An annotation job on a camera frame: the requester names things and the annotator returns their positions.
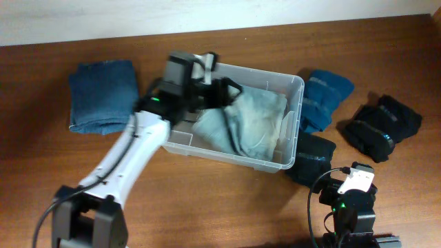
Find clear plastic storage container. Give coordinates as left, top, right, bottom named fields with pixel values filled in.
left=163, top=63, right=305, bottom=173

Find light grey jeans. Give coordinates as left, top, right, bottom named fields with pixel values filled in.
left=192, top=85, right=287, bottom=161

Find black bundle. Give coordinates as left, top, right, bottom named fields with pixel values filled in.
left=342, top=95, right=422, bottom=163
left=285, top=131, right=336, bottom=187

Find dark blue jeans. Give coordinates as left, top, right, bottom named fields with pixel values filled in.
left=68, top=60, right=139, bottom=135

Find teal shirt bundle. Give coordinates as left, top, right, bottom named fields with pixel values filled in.
left=300, top=70, right=354, bottom=133

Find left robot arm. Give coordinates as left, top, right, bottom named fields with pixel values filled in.
left=50, top=77, right=243, bottom=248

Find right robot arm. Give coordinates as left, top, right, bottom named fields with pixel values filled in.
left=319, top=179, right=378, bottom=248

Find grey base clamp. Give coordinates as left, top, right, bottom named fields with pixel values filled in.
left=375, top=236, right=402, bottom=248

